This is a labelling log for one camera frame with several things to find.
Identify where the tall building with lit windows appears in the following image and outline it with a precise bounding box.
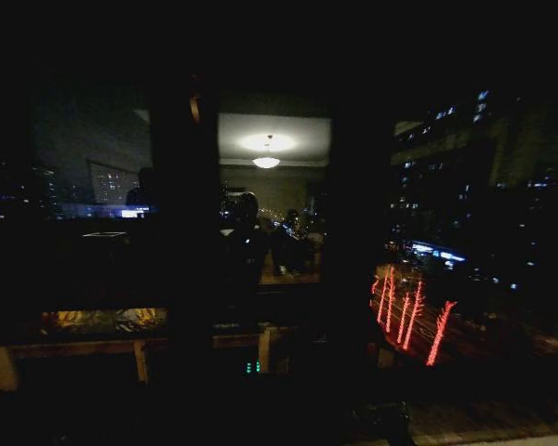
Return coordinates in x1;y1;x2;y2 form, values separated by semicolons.
389;90;508;233

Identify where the tower block with lit windows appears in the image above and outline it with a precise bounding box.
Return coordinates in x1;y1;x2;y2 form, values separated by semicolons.
87;160;143;206

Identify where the wooden window sill rail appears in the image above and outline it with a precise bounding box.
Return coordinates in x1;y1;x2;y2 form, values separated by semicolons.
0;336;168;360

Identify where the wooden sill support post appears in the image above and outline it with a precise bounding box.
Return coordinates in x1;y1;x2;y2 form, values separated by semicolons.
132;340;150;385

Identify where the dark window frame post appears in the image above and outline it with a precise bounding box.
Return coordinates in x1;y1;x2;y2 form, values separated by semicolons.
149;78;222;373
324;92;395;354

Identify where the round glowing ceiling lamp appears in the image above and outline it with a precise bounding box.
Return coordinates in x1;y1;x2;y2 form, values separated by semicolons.
252;134;282;170

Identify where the blue lit street sign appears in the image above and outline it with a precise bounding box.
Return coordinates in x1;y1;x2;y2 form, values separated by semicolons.
409;240;467;269

